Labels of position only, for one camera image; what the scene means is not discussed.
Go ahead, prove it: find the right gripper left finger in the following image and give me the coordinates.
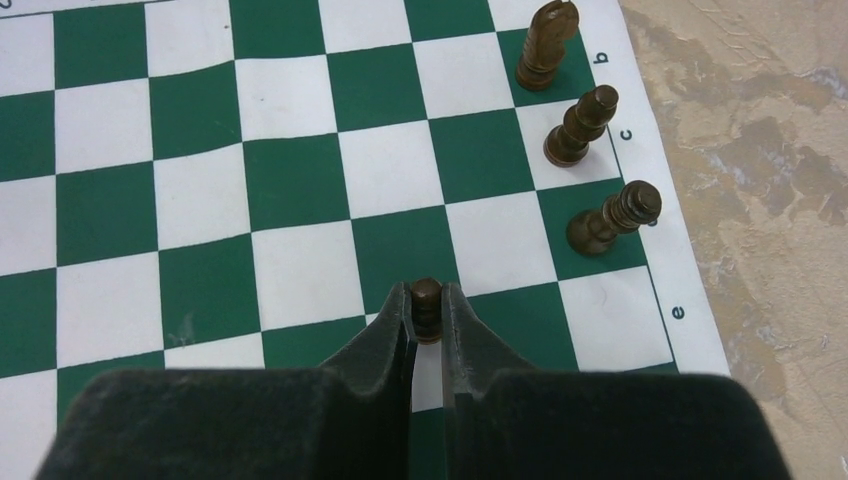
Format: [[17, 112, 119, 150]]
[[37, 282, 417, 479]]

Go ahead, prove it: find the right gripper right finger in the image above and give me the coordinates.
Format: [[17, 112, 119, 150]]
[[441, 283, 790, 479]]

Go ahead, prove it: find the brown chess knight piece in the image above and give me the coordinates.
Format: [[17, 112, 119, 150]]
[[515, 1, 579, 91]]

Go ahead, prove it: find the green white chess mat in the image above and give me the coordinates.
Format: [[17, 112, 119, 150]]
[[1, 1, 729, 479]]

